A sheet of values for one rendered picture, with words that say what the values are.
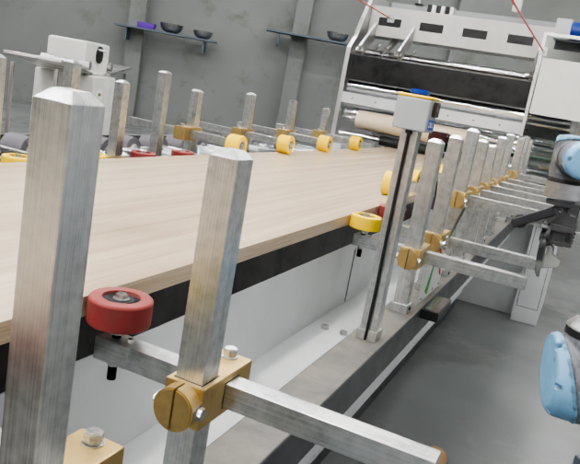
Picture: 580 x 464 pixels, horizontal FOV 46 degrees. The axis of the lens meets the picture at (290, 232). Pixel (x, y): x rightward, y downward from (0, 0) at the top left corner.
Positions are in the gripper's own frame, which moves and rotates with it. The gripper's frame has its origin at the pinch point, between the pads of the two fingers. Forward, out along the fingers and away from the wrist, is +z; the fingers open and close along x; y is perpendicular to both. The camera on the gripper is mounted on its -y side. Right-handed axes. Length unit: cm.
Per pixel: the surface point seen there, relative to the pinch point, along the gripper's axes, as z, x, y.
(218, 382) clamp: -4, -129, -24
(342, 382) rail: 12, -82, -24
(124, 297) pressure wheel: -9, -126, -40
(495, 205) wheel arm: -12.7, 23.4, -16.5
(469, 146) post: -29.1, 18.9, -26.9
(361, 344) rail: 12, -61, -27
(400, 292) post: 7.0, -30.9, -28.1
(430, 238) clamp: -3.8, -8.7, -27.8
